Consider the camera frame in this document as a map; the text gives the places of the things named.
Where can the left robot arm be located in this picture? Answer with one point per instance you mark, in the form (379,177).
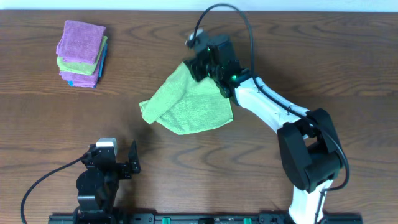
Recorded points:
(98,185)

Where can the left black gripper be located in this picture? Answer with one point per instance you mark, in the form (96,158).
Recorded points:
(123,169)

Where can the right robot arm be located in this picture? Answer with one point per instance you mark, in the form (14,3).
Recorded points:
(311,153)

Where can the green folded cloth in stack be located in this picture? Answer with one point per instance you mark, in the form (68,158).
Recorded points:
(80,67)

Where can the blue folded cloth at bottom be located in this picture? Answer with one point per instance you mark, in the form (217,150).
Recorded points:
(102,62)

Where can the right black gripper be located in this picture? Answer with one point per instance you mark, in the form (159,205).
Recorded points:
(193,65)

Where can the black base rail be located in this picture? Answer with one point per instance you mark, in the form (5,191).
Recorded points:
(148,218)

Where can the purple folded cloth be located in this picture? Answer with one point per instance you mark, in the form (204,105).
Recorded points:
(80,42)
(67,75)

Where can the light green microfiber cloth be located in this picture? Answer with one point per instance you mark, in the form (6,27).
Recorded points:
(185,106)

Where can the lower purple folded cloth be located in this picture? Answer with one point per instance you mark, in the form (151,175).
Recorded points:
(67,75)

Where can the top purple folded cloth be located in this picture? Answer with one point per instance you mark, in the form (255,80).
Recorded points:
(80,42)

